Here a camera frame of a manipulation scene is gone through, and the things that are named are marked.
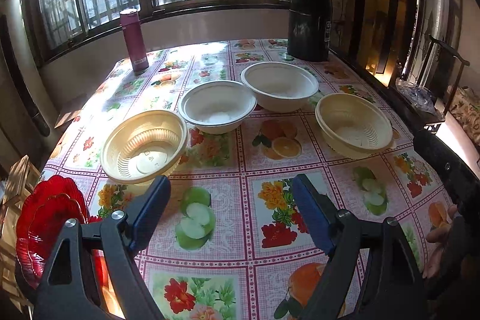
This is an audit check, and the cream plastic bowl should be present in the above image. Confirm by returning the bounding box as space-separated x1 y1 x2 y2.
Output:
315 93 394 159
100 110 188 184

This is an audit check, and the white paper bowl small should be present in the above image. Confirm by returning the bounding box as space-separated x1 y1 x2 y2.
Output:
177 80 257 135

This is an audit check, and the white paper bowl large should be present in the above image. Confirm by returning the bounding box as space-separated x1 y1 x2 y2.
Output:
240 62 319 113

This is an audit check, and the person's right hand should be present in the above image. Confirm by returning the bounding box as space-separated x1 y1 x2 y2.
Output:
422 205 458 279

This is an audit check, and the floral cushion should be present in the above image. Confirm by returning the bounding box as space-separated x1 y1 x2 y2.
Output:
449 86 480 148

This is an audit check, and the red glass plate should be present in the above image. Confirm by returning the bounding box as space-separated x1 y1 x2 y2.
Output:
16 175 101 288

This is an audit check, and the clear plastic bag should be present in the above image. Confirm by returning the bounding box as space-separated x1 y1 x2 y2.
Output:
395 78 436 115

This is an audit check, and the dark wooden chair right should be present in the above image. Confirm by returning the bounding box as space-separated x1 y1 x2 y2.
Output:
416 34 470 116

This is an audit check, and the wooden chair left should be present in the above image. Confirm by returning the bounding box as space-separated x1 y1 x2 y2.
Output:
1 155 40 319

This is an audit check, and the small wooden stool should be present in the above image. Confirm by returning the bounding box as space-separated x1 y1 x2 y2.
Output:
55 93 88 128

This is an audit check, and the floral plastic tablecloth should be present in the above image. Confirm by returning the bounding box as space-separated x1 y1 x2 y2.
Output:
41 39 450 319

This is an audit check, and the magenta thermos bottle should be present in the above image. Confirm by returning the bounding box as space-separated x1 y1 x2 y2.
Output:
120 8 149 75

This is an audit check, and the black cylindrical container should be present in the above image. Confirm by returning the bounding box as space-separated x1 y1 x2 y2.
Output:
287 0 332 62

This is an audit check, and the white tower air conditioner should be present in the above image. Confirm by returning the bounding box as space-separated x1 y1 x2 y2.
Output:
3 0 59 138

